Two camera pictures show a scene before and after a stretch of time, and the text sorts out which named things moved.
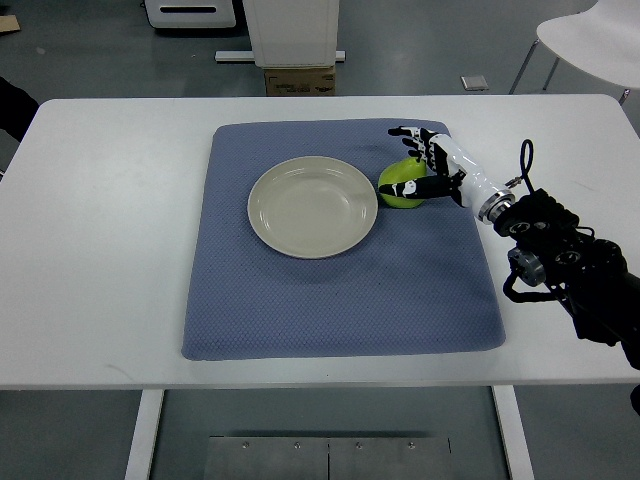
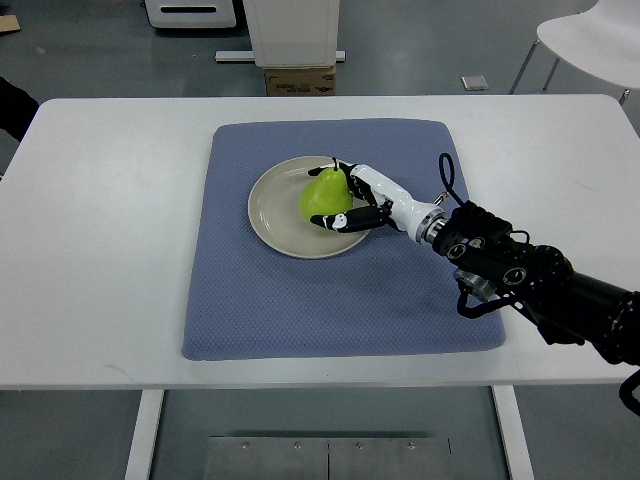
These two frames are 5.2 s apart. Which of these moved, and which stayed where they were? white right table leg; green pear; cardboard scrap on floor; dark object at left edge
Moved: green pear
Stayed: dark object at left edge; white right table leg; cardboard scrap on floor
